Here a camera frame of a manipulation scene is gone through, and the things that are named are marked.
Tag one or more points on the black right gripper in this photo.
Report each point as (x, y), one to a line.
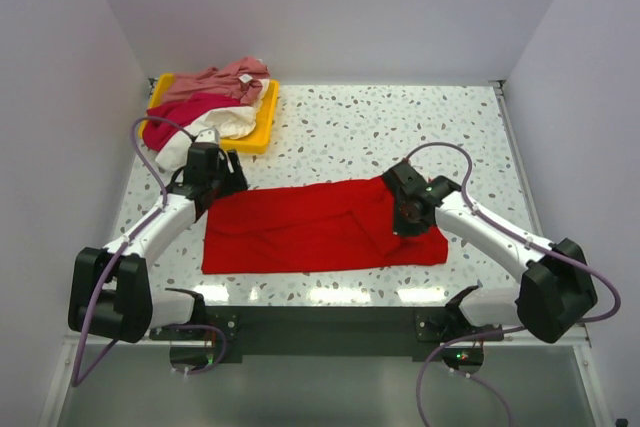
(402, 229)

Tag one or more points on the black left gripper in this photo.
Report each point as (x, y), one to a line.
(235, 180)

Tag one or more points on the red t shirt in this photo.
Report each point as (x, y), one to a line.
(322, 227)

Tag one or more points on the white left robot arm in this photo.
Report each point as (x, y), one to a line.
(111, 295)

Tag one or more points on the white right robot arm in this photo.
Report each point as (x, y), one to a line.
(552, 293)

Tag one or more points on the white t shirt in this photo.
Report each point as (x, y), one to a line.
(171, 141)

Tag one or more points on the yellow plastic tray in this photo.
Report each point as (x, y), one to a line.
(258, 140)

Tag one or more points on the magenta t shirt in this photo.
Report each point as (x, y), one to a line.
(183, 113)

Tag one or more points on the dusty pink t shirt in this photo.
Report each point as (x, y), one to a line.
(241, 80)

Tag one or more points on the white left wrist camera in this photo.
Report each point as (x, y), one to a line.
(209, 135)

